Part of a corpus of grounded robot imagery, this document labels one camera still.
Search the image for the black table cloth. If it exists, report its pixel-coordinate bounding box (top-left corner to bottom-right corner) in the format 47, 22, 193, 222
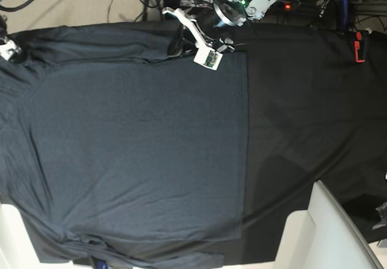
0, 20, 387, 265

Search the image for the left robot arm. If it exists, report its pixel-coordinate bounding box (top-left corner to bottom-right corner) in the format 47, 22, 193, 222
163, 0, 279, 59

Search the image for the white chair right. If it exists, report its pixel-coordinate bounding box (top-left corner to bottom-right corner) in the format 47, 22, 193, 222
273, 181, 383, 269

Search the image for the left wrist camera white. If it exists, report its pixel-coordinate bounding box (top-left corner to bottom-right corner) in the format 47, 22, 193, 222
193, 47, 223, 71

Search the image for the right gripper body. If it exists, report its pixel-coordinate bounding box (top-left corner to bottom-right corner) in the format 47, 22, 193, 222
0, 37, 22, 61

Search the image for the red black clamp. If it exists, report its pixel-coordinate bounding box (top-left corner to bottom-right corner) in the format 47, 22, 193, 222
354, 30, 369, 63

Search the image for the dark grey T-shirt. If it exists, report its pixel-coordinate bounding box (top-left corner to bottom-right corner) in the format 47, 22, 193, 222
1, 25, 249, 268

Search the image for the blue clamp bottom edge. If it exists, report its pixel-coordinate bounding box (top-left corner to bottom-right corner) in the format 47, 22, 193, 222
88, 256, 111, 269

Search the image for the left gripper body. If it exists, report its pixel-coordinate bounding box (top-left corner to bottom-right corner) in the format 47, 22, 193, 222
162, 7, 235, 53

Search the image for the blue handled clamp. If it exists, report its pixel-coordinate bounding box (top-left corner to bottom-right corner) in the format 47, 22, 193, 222
335, 0, 350, 33

